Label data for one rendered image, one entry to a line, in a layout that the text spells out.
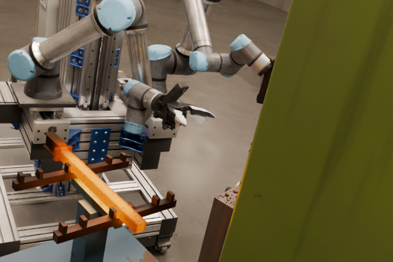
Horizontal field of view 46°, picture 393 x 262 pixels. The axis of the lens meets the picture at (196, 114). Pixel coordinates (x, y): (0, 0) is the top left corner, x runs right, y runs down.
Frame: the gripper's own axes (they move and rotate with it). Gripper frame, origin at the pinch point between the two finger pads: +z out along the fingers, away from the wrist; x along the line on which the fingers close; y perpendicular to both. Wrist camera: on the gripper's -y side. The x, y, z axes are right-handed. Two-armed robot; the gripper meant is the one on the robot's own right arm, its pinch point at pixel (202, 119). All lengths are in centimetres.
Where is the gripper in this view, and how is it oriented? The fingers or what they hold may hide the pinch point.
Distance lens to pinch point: 152.7
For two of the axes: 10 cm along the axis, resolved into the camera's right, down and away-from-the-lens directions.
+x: -6.3, 1.6, -7.6
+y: -2.0, 9.1, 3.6
